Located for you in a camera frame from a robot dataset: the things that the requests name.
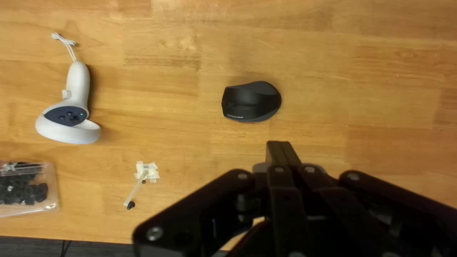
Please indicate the black computer mouse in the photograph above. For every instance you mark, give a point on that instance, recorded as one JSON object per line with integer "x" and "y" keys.
{"x": 251, "y": 101}

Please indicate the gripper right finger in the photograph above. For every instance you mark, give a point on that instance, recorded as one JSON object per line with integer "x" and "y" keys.
{"x": 375, "y": 203}

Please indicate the white plastic stick with tape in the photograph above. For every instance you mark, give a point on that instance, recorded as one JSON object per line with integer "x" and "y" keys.
{"x": 145, "y": 173}

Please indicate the clear bag of black parts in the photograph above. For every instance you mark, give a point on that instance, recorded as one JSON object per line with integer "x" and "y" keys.
{"x": 25, "y": 192}

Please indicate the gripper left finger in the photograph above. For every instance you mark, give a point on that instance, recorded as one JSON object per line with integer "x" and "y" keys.
{"x": 200, "y": 214}

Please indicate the white hand controller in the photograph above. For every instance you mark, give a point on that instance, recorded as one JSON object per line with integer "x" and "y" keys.
{"x": 76, "y": 85}

